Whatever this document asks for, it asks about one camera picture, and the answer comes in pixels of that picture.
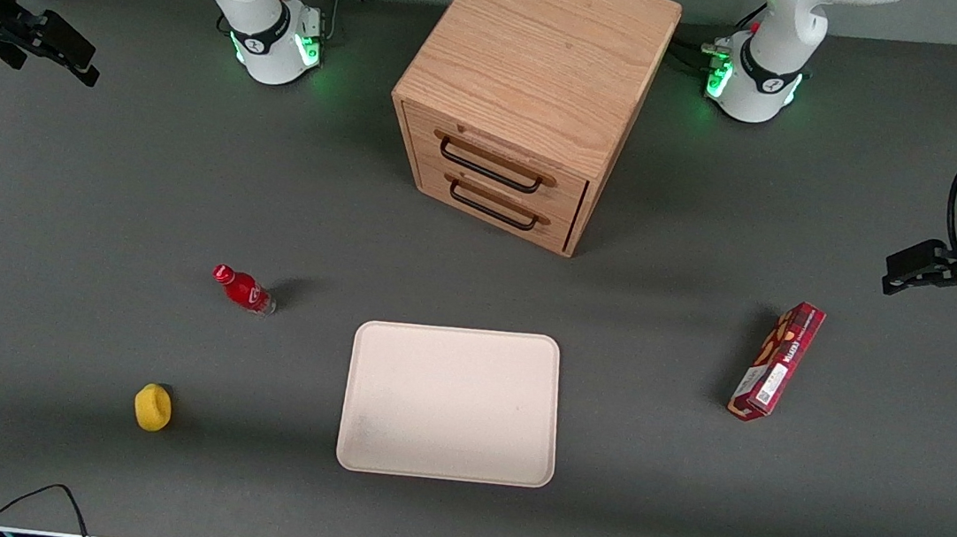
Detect wooden drawer cabinet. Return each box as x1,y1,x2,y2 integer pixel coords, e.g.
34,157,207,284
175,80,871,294
377,0,684,267

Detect red cookie box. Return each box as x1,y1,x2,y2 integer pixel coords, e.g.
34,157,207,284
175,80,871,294
726,295,828,429

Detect red plastic bottle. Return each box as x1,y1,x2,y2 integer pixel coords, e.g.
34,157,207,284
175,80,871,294
209,263,280,318

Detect yellow lemon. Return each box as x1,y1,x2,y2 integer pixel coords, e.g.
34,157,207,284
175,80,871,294
132,381,174,434

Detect beige rectangular tray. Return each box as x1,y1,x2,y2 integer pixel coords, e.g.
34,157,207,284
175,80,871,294
333,315,569,494

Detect black left base cables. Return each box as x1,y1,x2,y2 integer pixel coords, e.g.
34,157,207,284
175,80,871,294
667,0,769,79

